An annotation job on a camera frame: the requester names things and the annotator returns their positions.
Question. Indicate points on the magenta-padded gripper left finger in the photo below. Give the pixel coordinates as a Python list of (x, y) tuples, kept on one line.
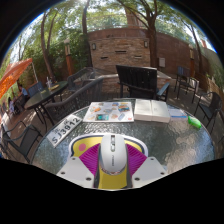
[(73, 171)]

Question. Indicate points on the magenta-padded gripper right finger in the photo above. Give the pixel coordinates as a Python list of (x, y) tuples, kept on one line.
[(150, 170)]

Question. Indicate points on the white computer mouse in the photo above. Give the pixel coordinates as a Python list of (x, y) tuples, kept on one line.
[(112, 153)]

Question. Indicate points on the white licence plate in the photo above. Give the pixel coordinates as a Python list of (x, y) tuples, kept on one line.
[(63, 130)]

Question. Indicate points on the black metal mesh chair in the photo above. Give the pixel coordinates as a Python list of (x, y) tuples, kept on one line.
[(213, 103), (26, 136)]

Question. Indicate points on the white flat box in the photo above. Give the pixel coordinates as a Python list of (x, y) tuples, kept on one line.
[(143, 109), (161, 111)]

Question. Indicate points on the green wet wipes pack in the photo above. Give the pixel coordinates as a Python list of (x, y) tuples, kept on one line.
[(194, 122)]

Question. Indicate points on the illustrated colourful booklet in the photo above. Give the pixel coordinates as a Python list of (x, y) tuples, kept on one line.
[(106, 111)]

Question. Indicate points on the dark wicker armchair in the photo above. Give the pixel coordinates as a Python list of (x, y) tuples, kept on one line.
[(80, 76), (80, 96)]

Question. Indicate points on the dark round patio table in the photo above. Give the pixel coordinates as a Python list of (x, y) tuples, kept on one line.
[(43, 95)]

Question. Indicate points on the clear drink bottle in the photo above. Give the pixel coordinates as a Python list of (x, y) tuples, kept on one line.
[(49, 83)]

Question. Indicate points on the black wooden slatted chair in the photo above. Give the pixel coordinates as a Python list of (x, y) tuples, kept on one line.
[(140, 76)]

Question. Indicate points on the person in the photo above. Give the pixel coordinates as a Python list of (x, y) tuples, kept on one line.
[(24, 90)]

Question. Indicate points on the black metal patio chair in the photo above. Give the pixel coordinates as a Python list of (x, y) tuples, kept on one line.
[(182, 73)]

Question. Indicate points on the orange patio umbrella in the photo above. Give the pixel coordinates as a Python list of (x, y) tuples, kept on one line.
[(13, 71)]

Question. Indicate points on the tree with forked trunk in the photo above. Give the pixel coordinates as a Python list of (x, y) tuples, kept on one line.
[(45, 50)]

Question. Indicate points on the tree with thick trunk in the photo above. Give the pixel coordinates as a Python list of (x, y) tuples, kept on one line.
[(153, 43)]

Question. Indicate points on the tree with thin trunk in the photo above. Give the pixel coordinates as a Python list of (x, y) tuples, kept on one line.
[(198, 46)]

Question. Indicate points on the tree with curved trunk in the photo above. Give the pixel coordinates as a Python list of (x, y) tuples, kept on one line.
[(85, 33)]

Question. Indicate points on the grey wall utility box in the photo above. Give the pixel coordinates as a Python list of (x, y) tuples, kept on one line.
[(162, 62)]

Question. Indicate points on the wooden lamp post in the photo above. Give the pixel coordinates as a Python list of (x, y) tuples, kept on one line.
[(192, 61), (68, 56)]

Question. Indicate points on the wall lantern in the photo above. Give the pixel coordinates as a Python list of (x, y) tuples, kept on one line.
[(145, 44), (94, 46)]

